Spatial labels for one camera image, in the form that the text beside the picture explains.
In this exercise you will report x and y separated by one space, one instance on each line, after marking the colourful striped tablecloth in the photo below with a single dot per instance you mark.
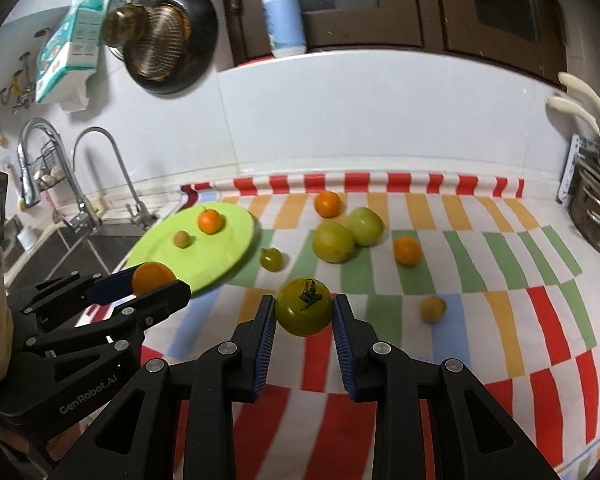
480 260

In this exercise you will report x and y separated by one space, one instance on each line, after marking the small green tomato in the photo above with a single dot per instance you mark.
271 259

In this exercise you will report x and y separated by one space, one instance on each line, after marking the metal mesh strainer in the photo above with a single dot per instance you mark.
160 45

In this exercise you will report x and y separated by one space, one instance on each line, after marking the dark wooden cabinet door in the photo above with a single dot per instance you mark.
505 10
350 5

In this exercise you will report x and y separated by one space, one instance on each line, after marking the metal wall hooks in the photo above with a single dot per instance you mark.
17 85

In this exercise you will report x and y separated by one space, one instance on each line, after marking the small yellow fruit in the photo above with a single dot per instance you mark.
433 308

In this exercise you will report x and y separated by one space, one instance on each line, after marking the dark kitchen sink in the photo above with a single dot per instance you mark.
55 255

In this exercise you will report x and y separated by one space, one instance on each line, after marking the stainless steel pots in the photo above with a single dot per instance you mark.
597 200

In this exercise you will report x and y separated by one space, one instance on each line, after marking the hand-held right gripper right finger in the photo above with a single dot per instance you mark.
345 355

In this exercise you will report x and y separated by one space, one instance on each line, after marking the white knife rack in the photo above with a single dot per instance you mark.
572 170

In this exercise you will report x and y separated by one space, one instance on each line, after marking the lime green plate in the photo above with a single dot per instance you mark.
220 255

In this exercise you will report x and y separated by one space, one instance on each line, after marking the green apple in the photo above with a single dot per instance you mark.
365 226

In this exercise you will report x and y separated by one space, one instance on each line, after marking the black frying pan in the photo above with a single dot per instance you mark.
200 35

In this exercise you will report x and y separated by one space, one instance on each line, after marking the green tomato with dark stem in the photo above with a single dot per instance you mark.
304 306

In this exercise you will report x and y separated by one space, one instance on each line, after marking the small tan fruit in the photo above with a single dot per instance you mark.
182 239

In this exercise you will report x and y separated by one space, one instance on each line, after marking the brass ladle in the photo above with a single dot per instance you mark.
122 25

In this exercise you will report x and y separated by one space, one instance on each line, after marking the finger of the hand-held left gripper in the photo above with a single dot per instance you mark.
155 305
112 287

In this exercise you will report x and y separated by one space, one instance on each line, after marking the chrome pull-down faucet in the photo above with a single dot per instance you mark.
30 170

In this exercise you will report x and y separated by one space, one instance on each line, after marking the chrome gooseneck faucet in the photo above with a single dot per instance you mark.
125 175

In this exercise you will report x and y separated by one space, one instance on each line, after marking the teal and white packet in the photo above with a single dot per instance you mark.
70 45

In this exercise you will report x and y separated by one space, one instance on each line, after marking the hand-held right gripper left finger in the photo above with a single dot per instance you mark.
262 350

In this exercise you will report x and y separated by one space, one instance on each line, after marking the white pump bottle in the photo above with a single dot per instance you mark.
282 20

